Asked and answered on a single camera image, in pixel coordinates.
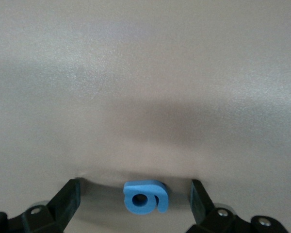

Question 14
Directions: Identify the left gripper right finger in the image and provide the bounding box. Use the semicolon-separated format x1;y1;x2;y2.
184;179;289;233

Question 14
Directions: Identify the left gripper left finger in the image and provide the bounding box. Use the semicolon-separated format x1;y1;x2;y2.
0;178;81;233

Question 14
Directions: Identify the blue foam digit nine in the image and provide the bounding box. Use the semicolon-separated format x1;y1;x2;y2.
123;180;169;216

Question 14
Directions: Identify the large table cover mat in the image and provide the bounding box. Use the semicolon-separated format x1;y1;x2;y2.
0;0;291;233

